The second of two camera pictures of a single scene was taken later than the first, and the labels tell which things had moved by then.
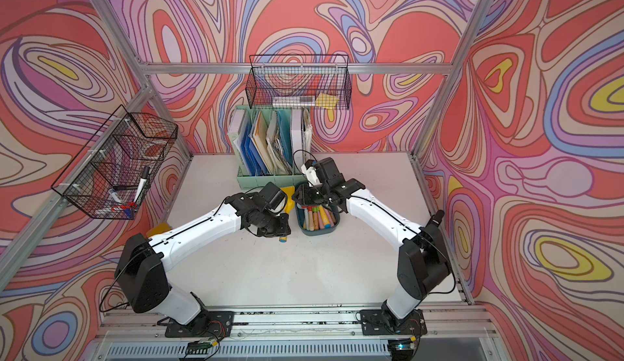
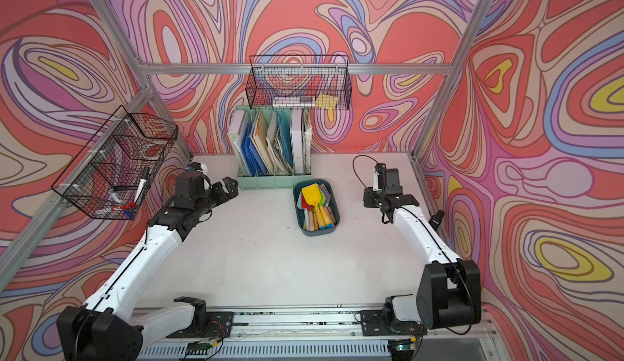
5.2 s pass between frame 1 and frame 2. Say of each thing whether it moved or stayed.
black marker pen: stayed
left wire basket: stayed
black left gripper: moved
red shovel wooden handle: stayed
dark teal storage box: stayed
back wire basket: stayed
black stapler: stayed
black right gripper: moved
